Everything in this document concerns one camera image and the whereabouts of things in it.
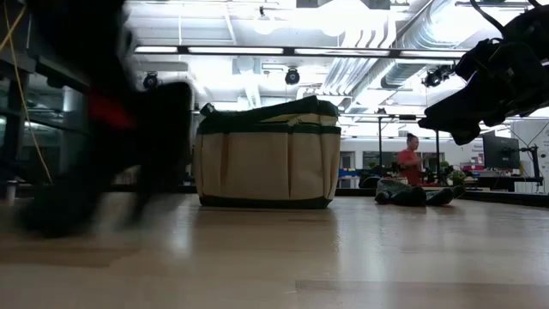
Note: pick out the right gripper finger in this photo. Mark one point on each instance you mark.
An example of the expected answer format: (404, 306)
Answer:
(467, 136)
(454, 107)

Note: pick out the black hanging spotlight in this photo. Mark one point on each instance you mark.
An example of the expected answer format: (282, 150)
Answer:
(292, 76)
(435, 76)
(150, 80)

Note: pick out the black chair back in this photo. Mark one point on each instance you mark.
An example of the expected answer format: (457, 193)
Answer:
(371, 181)

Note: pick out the green background plant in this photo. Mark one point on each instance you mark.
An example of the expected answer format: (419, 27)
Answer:
(455, 177)

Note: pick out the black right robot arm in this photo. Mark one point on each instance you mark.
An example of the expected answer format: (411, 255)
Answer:
(532, 26)

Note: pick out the black glove red cuff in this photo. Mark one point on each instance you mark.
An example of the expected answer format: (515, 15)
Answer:
(407, 195)

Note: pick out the black computer monitor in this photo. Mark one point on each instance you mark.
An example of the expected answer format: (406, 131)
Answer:
(501, 151)

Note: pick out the black rig post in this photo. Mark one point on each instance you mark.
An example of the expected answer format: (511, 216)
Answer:
(13, 129)

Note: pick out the dark background desk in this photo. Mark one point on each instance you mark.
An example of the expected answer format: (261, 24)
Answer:
(497, 181)

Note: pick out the black metal table frame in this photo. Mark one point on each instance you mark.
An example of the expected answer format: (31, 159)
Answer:
(506, 198)

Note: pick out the black background frame stand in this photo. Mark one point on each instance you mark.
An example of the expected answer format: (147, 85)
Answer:
(380, 150)

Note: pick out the black overhead beam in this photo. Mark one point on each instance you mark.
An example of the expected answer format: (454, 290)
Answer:
(289, 51)

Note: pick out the beige green gardening bag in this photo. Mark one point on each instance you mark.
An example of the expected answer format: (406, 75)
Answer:
(257, 167)

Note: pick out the black and red glove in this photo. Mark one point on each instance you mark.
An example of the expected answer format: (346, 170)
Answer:
(109, 113)

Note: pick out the person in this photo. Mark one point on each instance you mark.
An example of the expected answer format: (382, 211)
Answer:
(407, 161)

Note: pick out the small grey cylindrical foot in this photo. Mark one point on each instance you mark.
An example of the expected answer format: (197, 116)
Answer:
(10, 192)

